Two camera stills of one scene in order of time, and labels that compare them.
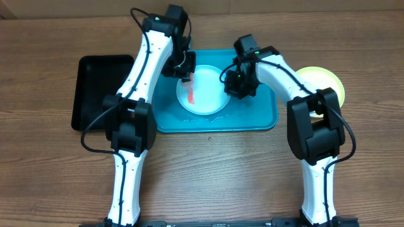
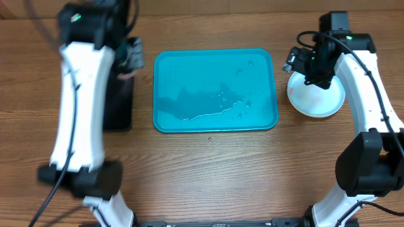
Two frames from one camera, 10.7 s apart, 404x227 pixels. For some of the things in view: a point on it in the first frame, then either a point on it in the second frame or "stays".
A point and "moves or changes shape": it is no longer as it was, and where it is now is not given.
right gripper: [231, 90] to [300, 58]
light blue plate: [209, 96] moves or changes shape
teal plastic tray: [258, 113] stays
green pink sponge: [189, 84] to [125, 75]
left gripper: [184, 75] to [135, 60]
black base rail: [335, 222] stays
